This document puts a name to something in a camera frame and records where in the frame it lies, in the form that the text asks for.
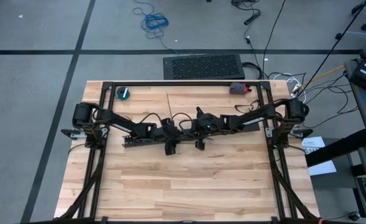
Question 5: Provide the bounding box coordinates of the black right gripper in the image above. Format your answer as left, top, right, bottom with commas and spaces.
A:
190, 106, 222, 151

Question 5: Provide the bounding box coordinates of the black slotted cable duct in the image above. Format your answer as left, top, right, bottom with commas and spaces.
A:
122, 130, 202, 148

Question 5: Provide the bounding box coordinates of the grey and red tool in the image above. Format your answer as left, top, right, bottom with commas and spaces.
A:
229, 82, 252, 95

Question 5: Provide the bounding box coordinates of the black perforated metal case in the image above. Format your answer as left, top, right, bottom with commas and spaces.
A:
163, 52, 246, 80

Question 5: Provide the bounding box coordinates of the green tape roll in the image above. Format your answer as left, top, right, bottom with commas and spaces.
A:
116, 86, 131, 101

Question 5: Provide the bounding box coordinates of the white power strip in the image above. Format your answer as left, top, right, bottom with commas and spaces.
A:
272, 72, 308, 103

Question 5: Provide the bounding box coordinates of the white paper sheet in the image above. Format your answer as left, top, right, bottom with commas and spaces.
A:
301, 136, 338, 177

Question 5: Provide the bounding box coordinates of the black desk leg bar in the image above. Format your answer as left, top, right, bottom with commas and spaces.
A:
305, 129, 366, 169

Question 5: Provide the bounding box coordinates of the black computer mouse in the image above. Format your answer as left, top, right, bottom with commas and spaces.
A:
347, 211, 362, 222

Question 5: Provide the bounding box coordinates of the office chair base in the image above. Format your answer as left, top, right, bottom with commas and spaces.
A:
334, 0, 366, 41

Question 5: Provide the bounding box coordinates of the black right camera cable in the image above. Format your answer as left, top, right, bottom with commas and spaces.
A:
171, 111, 193, 129

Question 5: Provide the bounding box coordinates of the black camera cable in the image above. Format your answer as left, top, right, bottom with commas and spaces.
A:
171, 111, 193, 129
137, 111, 165, 125

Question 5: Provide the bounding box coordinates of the black left camera cable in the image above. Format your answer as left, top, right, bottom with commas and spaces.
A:
137, 111, 165, 125

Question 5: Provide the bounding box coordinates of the black aluminium table frame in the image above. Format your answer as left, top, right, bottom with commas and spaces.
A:
54, 80, 321, 224

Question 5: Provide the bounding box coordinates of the black looped floor cable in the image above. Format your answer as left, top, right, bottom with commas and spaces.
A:
241, 61, 264, 80

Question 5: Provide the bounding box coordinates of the blue floor cable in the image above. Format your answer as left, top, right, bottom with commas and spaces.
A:
132, 0, 179, 55

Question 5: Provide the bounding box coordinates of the black cable with plug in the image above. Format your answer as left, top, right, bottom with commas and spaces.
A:
231, 0, 262, 26

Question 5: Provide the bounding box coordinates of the black hanging cable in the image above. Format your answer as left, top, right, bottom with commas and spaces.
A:
262, 0, 288, 80
294, 0, 366, 98

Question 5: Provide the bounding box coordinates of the yellow floor cable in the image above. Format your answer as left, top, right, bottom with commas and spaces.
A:
292, 63, 347, 94

